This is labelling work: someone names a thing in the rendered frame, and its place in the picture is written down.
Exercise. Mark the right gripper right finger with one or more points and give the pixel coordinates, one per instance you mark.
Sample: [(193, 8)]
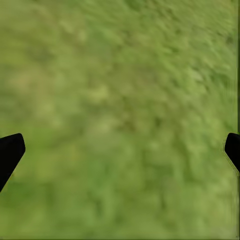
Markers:
[(232, 148)]

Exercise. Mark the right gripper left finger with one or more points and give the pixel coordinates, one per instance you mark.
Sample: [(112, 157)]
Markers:
[(12, 148)]

